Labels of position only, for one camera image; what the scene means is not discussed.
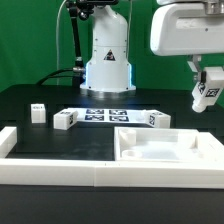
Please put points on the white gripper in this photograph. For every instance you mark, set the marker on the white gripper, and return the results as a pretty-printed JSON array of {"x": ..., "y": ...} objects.
[{"x": 188, "y": 28}]

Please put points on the white square table top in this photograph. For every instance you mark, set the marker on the white square table top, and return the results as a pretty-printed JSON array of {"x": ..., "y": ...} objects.
[{"x": 166, "y": 145}]

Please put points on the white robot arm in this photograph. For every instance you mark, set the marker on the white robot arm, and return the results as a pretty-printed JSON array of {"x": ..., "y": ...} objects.
[{"x": 108, "y": 72}]

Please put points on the sheet with fiducial markers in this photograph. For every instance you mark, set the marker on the sheet with fiducial markers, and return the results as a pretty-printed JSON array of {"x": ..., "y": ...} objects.
[{"x": 112, "y": 115}]

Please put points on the white U-shaped fence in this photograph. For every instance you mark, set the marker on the white U-shaped fence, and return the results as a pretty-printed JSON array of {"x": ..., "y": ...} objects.
[{"x": 104, "y": 173}]

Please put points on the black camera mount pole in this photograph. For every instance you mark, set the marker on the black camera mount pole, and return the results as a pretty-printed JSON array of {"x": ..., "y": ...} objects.
[{"x": 76, "y": 36}]

